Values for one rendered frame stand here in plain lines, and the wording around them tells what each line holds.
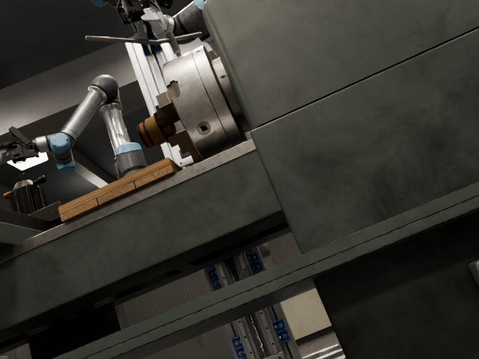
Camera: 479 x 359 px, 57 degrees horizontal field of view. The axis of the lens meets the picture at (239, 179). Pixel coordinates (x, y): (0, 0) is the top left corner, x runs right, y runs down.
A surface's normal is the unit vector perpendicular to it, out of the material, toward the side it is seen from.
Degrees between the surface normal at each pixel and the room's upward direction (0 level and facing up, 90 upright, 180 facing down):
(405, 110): 90
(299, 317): 90
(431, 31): 90
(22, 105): 90
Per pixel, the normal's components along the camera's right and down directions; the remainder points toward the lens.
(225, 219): -0.21, -0.25
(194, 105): -0.06, 0.11
